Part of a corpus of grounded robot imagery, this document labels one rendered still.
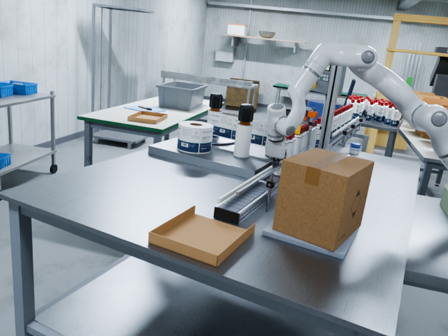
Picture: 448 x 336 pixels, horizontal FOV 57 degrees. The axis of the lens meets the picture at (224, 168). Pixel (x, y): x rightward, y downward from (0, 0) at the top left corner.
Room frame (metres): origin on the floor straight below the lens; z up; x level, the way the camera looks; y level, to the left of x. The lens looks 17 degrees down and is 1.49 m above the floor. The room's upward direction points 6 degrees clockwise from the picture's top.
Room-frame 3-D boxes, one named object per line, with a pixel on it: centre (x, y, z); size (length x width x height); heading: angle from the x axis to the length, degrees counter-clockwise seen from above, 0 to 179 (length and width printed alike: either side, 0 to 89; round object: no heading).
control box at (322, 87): (2.27, -0.50, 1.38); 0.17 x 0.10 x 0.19; 30
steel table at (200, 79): (7.79, 0.43, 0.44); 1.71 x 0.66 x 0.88; 77
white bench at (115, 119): (4.12, 0.66, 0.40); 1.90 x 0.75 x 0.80; 167
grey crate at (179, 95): (4.36, 0.52, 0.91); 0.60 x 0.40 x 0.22; 171
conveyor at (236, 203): (2.21, -0.37, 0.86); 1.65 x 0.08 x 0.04; 155
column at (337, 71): (2.19, -0.53, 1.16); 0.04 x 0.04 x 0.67; 65
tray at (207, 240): (1.31, 0.04, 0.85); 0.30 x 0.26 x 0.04; 155
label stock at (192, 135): (2.32, 0.18, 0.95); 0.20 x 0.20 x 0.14
